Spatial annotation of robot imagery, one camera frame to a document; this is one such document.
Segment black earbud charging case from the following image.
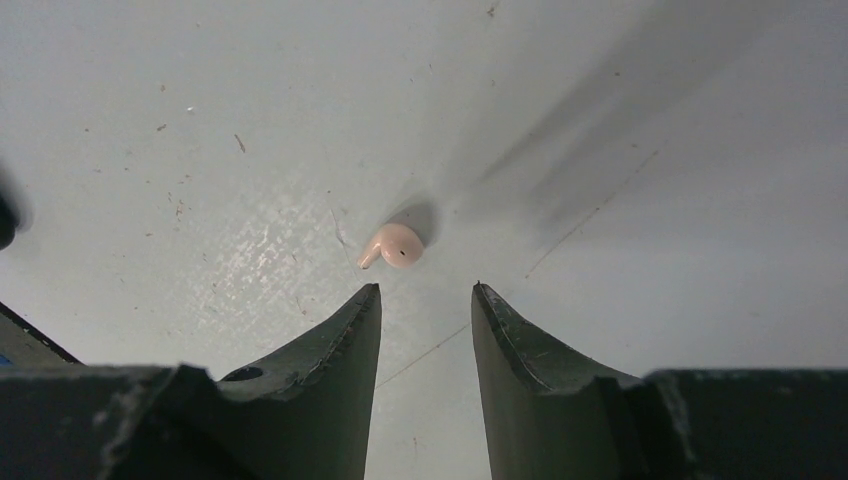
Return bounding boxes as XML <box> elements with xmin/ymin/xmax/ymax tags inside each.
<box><xmin>0</xmin><ymin>193</ymin><xmax>20</xmax><ymax>250</ymax></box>

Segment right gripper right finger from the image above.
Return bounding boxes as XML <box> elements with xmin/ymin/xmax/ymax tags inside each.
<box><xmin>471</xmin><ymin>283</ymin><xmax>847</xmax><ymax>479</ymax></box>

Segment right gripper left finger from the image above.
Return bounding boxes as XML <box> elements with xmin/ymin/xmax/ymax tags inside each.
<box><xmin>1</xmin><ymin>284</ymin><xmax>382</xmax><ymax>479</ymax></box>

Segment white earbud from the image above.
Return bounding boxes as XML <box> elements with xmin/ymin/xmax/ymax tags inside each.
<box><xmin>357</xmin><ymin>223</ymin><xmax>425</xmax><ymax>270</ymax></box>

